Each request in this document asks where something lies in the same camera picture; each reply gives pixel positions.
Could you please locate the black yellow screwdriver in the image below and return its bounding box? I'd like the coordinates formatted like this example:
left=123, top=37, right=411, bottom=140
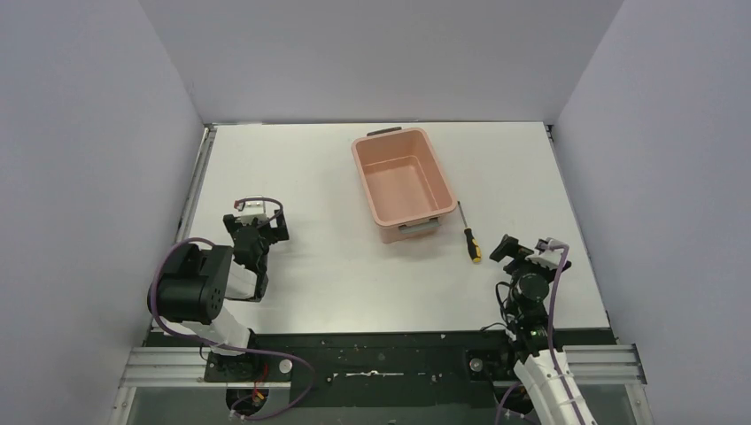
left=457, top=201, right=482, bottom=263

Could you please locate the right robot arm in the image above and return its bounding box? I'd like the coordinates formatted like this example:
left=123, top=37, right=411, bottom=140
left=490, top=235, right=597, bottom=424

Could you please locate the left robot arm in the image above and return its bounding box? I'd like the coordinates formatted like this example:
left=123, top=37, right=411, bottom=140
left=147, top=208, right=290, bottom=381

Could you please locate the pink plastic bin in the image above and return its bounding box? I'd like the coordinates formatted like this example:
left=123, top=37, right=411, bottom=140
left=351, top=127, right=458, bottom=243

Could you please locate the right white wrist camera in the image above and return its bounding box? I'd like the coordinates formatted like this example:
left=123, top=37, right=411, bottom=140
left=526, top=238, right=571, bottom=271

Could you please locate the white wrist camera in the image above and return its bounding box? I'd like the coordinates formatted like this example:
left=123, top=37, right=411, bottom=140
left=234, top=198, right=267, bottom=225
left=526, top=238, right=571, bottom=271

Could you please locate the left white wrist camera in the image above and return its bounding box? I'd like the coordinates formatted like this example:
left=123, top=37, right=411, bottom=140
left=234, top=198, right=267, bottom=225

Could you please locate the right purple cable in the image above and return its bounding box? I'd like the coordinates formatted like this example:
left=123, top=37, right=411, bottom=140
left=492, top=243, right=588, bottom=425

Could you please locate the left side aluminium rail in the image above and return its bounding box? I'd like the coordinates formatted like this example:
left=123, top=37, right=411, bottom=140
left=174, top=124, right=217, bottom=243

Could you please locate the aluminium rail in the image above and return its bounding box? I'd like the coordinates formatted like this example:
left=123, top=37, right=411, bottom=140
left=120, top=345, right=646, bottom=389
left=174, top=124, right=217, bottom=243

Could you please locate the aluminium front rail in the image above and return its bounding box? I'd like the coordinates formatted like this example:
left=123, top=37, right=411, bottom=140
left=120, top=345, right=646, bottom=389

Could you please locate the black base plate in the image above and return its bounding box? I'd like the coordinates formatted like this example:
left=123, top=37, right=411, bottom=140
left=143, top=329, right=617, bottom=409

